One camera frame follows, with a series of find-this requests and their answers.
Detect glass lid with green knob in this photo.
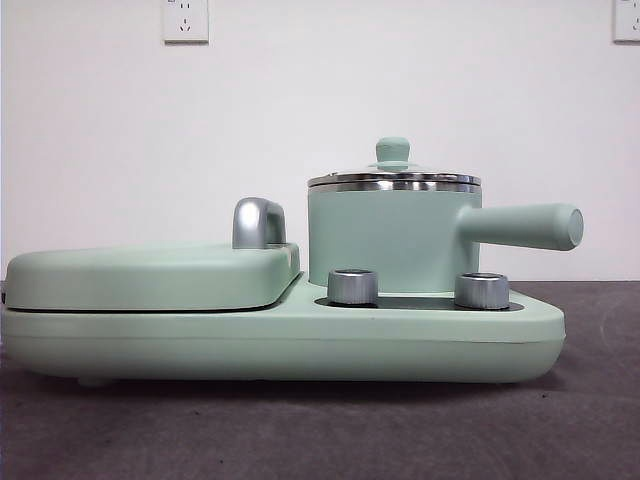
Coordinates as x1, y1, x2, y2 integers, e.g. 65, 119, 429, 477
305, 137, 482, 187

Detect silver control knob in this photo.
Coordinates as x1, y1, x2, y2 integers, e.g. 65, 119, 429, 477
453, 272, 510, 310
326, 268, 380, 305

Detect black control panel plate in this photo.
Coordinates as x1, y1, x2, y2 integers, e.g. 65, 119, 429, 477
313, 294, 524, 311

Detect mint green breakfast machine base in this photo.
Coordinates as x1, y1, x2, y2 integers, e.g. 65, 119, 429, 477
0, 272, 566, 389

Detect mint green griddle cover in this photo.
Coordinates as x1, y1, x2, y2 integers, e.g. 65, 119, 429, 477
5, 242, 304, 312

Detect mint green pot with handle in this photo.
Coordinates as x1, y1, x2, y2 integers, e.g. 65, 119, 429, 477
305, 180, 585, 296

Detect silver cover handle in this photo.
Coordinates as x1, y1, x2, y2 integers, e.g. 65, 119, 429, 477
231, 197, 289, 250

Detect white wall socket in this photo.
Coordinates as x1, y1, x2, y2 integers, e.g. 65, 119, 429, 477
612, 0, 640, 44
162, 0, 210, 45

